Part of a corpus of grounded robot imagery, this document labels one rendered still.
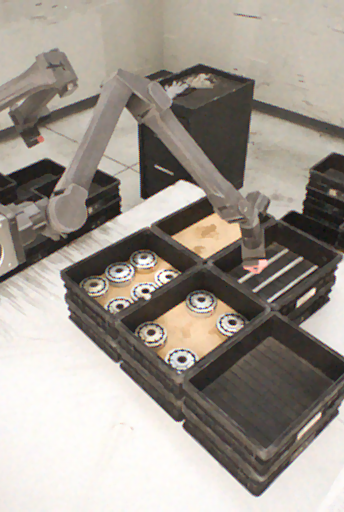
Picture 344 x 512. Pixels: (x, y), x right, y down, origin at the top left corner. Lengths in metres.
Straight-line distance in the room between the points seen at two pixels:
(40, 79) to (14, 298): 0.93
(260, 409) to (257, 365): 0.15
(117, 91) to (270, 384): 0.91
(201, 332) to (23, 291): 0.75
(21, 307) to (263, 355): 0.91
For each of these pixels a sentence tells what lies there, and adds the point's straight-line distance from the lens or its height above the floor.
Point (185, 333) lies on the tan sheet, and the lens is 1.64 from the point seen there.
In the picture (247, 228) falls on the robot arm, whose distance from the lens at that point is 1.42.
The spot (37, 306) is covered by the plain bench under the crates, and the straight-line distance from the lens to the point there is 1.97.
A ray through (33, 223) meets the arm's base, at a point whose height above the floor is 1.46.
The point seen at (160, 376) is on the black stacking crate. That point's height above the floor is 0.85.
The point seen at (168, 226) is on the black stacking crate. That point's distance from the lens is 1.98.
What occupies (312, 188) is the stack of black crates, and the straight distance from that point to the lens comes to 3.10.
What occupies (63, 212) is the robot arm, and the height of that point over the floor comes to 1.47.
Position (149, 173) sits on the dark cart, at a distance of 3.42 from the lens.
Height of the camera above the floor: 2.05
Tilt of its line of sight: 40 degrees down
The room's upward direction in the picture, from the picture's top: 1 degrees clockwise
